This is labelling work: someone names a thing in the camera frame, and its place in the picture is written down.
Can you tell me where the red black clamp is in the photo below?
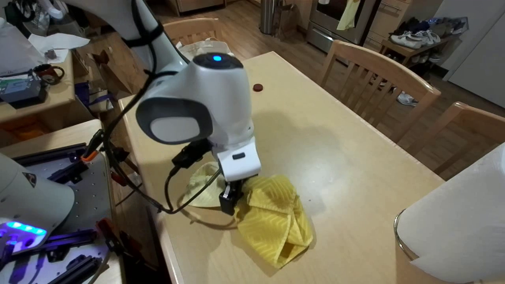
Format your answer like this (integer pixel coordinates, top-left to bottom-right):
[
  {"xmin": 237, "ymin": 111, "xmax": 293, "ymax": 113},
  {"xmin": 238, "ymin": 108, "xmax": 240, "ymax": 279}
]
[{"xmin": 95, "ymin": 218, "xmax": 138, "ymax": 258}]

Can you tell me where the yellow hanging dish towel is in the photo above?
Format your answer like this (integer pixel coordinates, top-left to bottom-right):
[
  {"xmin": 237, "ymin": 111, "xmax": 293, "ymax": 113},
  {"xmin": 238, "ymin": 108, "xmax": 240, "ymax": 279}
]
[{"xmin": 336, "ymin": 0, "xmax": 361, "ymax": 31}]

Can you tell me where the wooden side table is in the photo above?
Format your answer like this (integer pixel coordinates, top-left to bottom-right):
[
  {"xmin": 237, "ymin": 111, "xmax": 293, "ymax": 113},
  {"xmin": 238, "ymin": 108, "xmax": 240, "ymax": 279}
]
[{"xmin": 0, "ymin": 50, "xmax": 94, "ymax": 147}]

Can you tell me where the wooden chair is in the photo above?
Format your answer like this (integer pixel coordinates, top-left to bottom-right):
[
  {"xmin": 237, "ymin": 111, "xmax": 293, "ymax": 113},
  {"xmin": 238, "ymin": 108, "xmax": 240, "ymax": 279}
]
[
  {"xmin": 162, "ymin": 17, "xmax": 224, "ymax": 47},
  {"xmin": 319, "ymin": 39, "xmax": 441, "ymax": 143},
  {"xmin": 406, "ymin": 101, "xmax": 505, "ymax": 175}
]

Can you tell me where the dark mug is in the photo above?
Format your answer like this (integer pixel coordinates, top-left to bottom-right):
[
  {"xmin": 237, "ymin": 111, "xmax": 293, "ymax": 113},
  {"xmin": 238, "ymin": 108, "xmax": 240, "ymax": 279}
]
[{"xmin": 33, "ymin": 64, "xmax": 65, "ymax": 86}]

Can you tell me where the stainless steel oven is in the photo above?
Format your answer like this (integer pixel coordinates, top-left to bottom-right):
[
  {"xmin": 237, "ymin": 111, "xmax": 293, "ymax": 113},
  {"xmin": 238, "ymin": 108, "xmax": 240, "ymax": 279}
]
[{"xmin": 307, "ymin": 0, "xmax": 382, "ymax": 53}]

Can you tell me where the wooden shoe rack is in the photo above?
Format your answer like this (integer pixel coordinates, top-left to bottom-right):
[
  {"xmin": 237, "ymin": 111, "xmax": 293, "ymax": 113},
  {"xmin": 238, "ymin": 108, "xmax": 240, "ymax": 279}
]
[{"xmin": 379, "ymin": 35, "xmax": 454, "ymax": 77}]

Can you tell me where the paper towel roll on holder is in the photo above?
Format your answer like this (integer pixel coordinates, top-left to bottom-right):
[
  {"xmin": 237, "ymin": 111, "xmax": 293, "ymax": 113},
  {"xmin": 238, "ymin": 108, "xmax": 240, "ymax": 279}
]
[{"xmin": 394, "ymin": 142, "xmax": 505, "ymax": 284}]

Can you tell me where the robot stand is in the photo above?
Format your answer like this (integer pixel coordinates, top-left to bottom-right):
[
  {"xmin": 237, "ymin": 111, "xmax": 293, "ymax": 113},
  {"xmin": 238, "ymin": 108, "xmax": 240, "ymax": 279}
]
[{"xmin": 0, "ymin": 119, "xmax": 127, "ymax": 284}]

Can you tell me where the row of shoes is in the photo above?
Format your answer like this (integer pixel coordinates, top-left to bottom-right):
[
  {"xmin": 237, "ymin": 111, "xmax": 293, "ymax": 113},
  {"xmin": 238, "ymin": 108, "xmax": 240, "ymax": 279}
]
[{"xmin": 389, "ymin": 17, "xmax": 469, "ymax": 50}]

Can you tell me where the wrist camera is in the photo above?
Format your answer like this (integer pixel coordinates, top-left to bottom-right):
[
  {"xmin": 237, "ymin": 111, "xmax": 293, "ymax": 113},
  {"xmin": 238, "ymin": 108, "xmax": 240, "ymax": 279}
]
[{"xmin": 172, "ymin": 138, "xmax": 212, "ymax": 170}]

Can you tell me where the white paper sheet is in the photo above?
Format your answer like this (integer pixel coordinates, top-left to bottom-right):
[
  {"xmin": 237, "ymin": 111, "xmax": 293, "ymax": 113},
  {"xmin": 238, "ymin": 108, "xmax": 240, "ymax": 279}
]
[{"xmin": 28, "ymin": 33, "xmax": 91, "ymax": 64}]

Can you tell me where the metal trash can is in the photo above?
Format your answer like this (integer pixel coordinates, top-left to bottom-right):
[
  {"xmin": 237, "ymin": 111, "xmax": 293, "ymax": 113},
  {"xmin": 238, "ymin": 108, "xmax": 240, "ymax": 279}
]
[{"xmin": 259, "ymin": 0, "xmax": 279, "ymax": 35}]

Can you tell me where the orange black clamp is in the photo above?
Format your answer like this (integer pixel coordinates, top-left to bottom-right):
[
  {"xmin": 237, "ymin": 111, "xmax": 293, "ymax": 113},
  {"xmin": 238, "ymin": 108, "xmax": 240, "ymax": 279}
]
[{"xmin": 80, "ymin": 129, "xmax": 105, "ymax": 163}]

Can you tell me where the white sneaker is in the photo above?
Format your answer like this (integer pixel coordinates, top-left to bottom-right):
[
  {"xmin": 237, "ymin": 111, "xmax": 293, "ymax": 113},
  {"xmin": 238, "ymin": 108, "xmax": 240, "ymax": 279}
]
[{"xmin": 396, "ymin": 91, "xmax": 419, "ymax": 107}]

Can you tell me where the cardboard box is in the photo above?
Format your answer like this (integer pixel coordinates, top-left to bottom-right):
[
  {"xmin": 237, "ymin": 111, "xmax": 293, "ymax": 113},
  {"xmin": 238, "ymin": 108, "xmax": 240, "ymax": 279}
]
[{"xmin": 72, "ymin": 32, "xmax": 147, "ymax": 116}]

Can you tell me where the brown paper bag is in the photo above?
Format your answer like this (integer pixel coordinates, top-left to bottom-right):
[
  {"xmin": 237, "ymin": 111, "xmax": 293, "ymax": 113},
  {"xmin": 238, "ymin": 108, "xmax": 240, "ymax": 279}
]
[{"xmin": 272, "ymin": 0, "xmax": 299, "ymax": 39}]

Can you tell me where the beige cloth bag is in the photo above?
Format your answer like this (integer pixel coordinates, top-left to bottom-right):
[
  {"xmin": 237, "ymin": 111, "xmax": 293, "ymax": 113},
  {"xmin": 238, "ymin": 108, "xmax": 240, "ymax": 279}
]
[{"xmin": 175, "ymin": 37, "xmax": 235, "ymax": 61}]

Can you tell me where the black electronic box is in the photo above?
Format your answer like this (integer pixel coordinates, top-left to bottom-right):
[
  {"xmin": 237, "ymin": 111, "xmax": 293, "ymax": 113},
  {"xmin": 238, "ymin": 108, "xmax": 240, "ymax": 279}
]
[{"xmin": 0, "ymin": 73, "xmax": 49, "ymax": 108}]

